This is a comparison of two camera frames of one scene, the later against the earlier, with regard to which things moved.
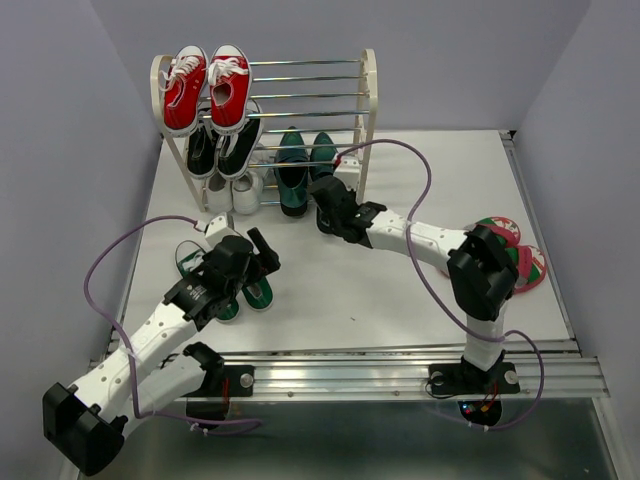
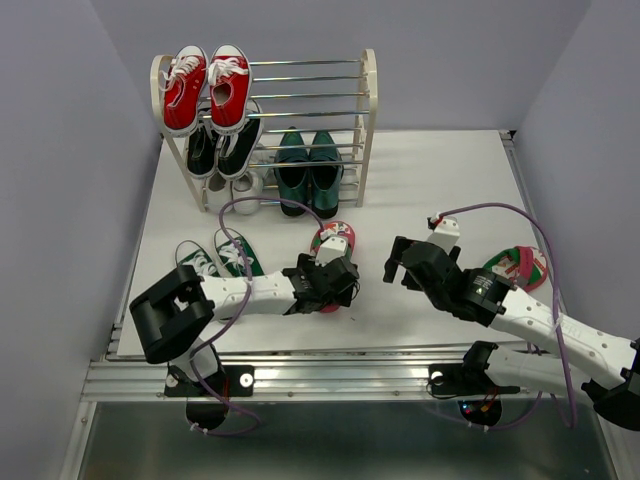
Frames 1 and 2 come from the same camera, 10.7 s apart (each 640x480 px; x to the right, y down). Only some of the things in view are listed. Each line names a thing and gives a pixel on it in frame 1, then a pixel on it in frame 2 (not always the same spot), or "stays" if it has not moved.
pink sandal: x=506 y=229 to x=342 y=229
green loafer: x=318 y=170 stays
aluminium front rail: x=544 y=372 stays
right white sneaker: x=246 y=190 stays
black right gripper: x=350 y=192 to x=401 y=242
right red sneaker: x=230 y=82 stays
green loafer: x=292 y=182 stays
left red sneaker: x=185 y=84 stays
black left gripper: x=262 y=246 to x=306 y=263
